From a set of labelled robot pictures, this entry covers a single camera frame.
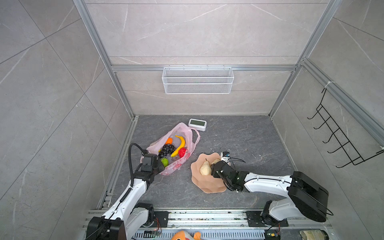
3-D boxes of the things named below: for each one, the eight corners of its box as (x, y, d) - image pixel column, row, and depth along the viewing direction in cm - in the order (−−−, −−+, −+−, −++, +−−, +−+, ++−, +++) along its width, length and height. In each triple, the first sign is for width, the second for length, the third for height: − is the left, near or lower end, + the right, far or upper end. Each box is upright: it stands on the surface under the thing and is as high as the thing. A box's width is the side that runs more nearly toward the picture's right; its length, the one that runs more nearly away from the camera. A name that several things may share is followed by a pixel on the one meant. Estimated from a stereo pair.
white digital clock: (187, 128, 114) (186, 124, 110) (190, 121, 119) (190, 117, 115) (204, 132, 111) (204, 128, 108) (207, 124, 116) (207, 121, 113)
